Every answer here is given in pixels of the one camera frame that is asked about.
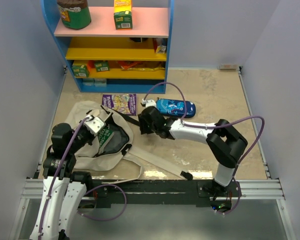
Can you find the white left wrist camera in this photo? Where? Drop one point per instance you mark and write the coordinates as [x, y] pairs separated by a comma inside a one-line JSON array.
[[94, 124]]

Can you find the yellow green sponge box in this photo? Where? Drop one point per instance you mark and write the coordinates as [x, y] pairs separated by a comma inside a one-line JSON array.
[[123, 15]]

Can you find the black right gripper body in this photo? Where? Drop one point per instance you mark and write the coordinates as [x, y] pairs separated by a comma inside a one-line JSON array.
[[145, 127]]

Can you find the blue dinosaur pencil case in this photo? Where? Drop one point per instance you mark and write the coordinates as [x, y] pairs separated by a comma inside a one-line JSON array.
[[175, 108]]

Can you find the small carton on shelf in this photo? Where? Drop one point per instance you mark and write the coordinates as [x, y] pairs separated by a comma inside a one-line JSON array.
[[160, 45]]

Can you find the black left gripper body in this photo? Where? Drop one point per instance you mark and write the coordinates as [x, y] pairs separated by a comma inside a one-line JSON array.
[[83, 137]]

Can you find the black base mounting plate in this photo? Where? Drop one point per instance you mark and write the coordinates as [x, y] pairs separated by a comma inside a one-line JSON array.
[[197, 192]]

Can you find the brown green canister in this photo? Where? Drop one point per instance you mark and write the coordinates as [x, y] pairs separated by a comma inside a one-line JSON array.
[[74, 14]]

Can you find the cream canvas backpack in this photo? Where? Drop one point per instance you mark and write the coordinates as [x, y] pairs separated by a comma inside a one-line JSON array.
[[120, 147]]

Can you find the light blue tissue pack right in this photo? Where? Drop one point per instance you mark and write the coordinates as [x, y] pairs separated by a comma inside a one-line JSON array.
[[100, 82]]

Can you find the blue yellow pink shelf unit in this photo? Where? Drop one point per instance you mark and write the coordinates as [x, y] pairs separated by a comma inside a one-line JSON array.
[[100, 41]]

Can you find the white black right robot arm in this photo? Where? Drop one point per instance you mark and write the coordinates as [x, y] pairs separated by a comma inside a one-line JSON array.
[[225, 142]]

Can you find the white label on wall base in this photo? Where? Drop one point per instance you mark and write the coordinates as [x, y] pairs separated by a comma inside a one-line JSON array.
[[228, 67]]

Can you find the orange snack bag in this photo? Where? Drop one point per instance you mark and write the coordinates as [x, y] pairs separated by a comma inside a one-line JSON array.
[[142, 66]]

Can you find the green orange box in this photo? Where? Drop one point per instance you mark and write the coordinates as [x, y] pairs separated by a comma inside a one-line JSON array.
[[101, 65], [80, 71]]

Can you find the green orange box left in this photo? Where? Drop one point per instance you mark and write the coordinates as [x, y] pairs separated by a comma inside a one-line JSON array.
[[80, 71]]

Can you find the purple treehouse book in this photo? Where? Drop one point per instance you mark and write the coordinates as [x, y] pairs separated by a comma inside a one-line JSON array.
[[122, 103]]

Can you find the green orange box right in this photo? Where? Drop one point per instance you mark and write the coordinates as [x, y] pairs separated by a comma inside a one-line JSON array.
[[101, 65]]

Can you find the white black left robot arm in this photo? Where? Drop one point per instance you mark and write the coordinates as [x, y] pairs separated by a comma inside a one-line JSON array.
[[63, 188]]

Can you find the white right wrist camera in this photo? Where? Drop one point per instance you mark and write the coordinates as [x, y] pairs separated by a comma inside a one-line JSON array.
[[148, 103]]

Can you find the green colourful book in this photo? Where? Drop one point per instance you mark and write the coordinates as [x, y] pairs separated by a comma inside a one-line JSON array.
[[104, 137]]

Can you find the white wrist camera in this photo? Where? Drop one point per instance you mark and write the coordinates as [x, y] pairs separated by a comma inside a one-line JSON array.
[[148, 103], [94, 124]]

